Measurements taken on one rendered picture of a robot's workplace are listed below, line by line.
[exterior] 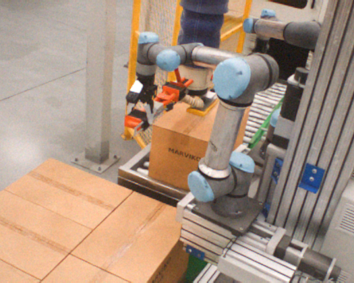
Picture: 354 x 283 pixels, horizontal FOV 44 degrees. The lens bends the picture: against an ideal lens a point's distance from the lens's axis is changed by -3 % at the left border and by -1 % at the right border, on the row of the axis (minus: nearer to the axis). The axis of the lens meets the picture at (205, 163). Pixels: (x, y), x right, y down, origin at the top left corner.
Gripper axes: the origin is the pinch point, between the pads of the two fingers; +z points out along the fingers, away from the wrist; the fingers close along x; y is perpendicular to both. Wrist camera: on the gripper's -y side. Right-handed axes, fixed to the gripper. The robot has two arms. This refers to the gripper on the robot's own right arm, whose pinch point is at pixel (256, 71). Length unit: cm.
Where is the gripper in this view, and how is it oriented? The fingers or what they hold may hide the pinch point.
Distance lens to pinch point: 256.0
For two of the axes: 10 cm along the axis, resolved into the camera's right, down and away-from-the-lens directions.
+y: -3.5, 4.6, -8.1
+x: 9.2, 3.1, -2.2
